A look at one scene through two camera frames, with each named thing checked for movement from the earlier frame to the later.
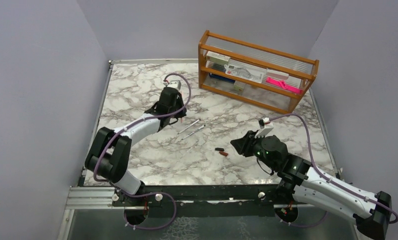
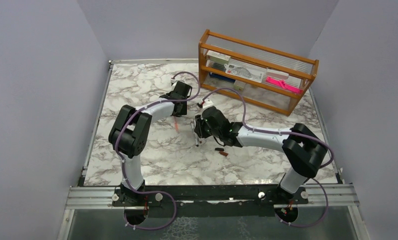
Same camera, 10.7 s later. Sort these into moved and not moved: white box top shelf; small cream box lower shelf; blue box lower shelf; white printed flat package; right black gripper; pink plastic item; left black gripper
Moved: right black gripper
Not moved: blue box lower shelf; left black gripper; white box top shelf; small cream box lower shelf; pink plastic item; white printed flat package
